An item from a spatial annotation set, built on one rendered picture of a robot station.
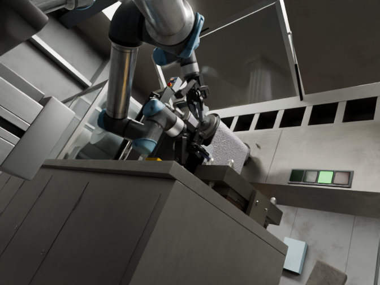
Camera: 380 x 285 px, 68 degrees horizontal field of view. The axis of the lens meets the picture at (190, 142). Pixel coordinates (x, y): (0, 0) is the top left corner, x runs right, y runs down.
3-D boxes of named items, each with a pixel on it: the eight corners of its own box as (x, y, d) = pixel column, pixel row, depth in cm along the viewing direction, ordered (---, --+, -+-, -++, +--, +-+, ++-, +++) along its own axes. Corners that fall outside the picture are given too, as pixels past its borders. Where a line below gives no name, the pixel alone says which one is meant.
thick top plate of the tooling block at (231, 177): (191, 177, 108) (197, 164, 110) (247, 219, 129) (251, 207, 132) (223, 180, 96) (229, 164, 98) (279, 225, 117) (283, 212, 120)
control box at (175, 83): (163, 87, 185) (169, 75, 188) (168, 94, 189) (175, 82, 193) (171, 86, 180) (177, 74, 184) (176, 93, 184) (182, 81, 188)
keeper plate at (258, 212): (244, 216, 102) (253, 189, 106) (258, 227, 108) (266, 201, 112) (249, 217, 100) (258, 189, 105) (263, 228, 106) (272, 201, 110)
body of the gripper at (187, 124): (208, 135, 115) (189, 117, 108) (200, 153, 111) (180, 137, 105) (195, 136, 120) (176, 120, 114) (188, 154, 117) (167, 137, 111)
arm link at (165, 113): (137, 116, 102) (147, 98, 105) (158, 133, 108) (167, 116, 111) (149, 114, 96) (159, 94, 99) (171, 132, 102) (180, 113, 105)
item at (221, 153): (198, 172, 116) (214, 134, 123) (230, 197, 128) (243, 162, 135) (198, 172, 115) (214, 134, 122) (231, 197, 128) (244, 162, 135)
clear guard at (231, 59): (155, 57, 218) (155, 57, 218) (176, 119, 229) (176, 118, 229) (276, 0, 139) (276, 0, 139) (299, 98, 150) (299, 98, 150)
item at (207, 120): (201, 132, 124) (194, 127, 130) (204, 135, 125) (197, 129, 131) (212, 119, 124) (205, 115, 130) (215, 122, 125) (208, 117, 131)
